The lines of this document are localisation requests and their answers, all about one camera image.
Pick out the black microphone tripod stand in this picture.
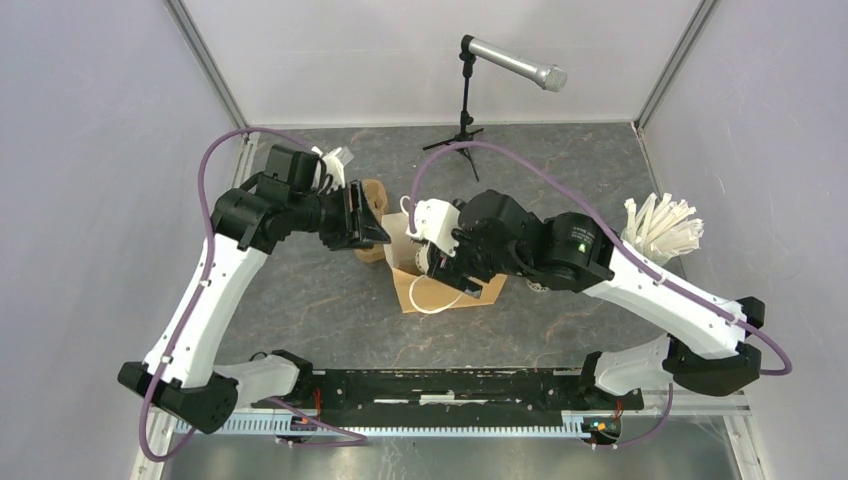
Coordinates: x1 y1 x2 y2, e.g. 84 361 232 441
422 50 484 151

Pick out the brown paper bag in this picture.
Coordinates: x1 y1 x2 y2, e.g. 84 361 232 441
381 212 507 314

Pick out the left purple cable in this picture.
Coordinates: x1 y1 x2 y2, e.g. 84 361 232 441
137 127 313 463

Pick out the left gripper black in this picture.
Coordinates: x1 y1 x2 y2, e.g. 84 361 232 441
290 179 392 252

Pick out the white wrapped straws bundle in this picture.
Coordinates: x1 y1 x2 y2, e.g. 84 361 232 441
620 193 704 266

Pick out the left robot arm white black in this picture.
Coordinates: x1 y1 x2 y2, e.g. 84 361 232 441
118 145 390 434

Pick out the silver microphone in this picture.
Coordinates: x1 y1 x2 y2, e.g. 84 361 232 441
460 35 568 92

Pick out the white paper cup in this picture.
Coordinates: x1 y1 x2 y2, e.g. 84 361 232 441
526 279 549 293

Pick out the purple cable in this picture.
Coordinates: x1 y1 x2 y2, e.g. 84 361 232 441
407 140 794 378
137 127 313 463

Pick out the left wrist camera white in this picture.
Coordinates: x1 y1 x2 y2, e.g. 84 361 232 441
311 146 354 193

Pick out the cardboard cup carrier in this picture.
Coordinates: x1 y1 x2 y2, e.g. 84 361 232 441
354 179 388 263

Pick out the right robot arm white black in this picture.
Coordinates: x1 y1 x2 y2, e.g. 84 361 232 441
407 190 765 408

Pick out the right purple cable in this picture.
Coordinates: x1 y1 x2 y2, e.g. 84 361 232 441
407 140 794 378

